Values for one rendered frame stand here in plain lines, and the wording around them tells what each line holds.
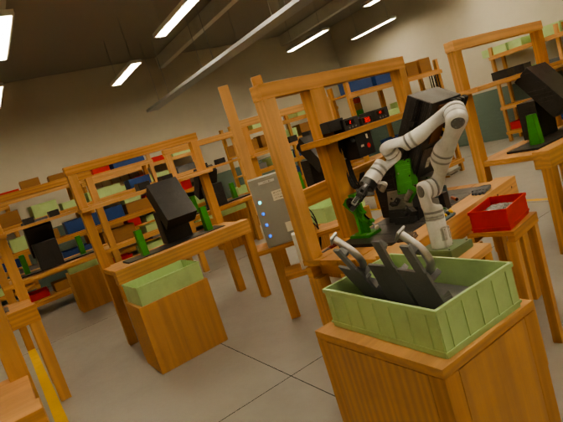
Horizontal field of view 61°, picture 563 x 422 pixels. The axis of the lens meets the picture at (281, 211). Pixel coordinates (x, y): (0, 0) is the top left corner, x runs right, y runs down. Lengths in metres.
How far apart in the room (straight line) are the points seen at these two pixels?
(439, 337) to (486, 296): 0.24
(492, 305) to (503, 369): 0.22
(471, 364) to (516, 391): 0.27
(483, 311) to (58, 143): 11.32
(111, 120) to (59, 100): 1.22
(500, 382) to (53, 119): 11.52
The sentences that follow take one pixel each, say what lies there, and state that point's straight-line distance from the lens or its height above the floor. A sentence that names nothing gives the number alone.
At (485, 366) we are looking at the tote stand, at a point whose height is 0.70.
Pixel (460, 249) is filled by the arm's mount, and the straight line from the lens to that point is 2.39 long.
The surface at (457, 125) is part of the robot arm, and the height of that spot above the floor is 1.45.
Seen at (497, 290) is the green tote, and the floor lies 0.90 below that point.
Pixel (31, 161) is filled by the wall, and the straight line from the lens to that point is 12.23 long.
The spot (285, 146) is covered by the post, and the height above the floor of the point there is 1.56.
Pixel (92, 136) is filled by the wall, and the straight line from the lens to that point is 12.50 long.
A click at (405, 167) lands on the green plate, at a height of 1.23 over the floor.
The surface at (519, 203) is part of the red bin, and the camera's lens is 2.95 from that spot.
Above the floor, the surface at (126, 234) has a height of 0.79.
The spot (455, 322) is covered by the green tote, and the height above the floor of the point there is 0.88.
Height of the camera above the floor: 1.61
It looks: 8 degrees down
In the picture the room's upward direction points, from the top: 17 degrees counter-clockwise
